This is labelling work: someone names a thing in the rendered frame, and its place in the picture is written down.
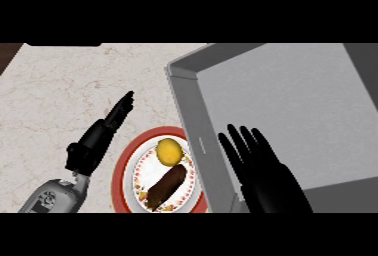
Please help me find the grey open box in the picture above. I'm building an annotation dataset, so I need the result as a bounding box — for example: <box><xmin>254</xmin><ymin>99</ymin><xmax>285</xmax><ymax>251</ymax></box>
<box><xmin>164</xmin><ymin>43</ymin><xmax>378</xmax><ymax>214</ymax></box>

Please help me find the red-rimmed patterned plate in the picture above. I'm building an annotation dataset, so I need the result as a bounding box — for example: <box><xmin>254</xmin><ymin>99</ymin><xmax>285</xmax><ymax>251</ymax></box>
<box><xmin>111</xmin><ymin>125</ymin><xmax>208</xmax><ymax>214</ymax></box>

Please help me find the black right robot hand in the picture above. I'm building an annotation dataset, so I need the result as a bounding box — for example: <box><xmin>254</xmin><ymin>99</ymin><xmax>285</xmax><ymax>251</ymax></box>
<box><xmin>217</xmin><ymin>123</ymin><xmax>315</xmax><ymax>214</ymax></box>

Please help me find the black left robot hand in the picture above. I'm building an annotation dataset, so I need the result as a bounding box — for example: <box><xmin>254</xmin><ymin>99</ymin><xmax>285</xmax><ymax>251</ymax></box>
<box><xmin>65</xmin><ymin>90</ymin><xmax>136</xmax><ymax>177</ymax></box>

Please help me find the yellow lemon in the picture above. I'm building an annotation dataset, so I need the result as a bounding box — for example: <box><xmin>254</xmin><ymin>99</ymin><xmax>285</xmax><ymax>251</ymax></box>
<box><xmin>155</xmin><ymin>137</ymin><xmax>185</xmax><ymax>167</ymax></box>

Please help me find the brown sausage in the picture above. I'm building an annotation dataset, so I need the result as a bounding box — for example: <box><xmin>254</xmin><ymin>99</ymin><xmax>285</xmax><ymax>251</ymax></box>
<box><xmin>145</xmin><ymin>164</ymin><xmax>188</xmax><ymax>212</ymax></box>

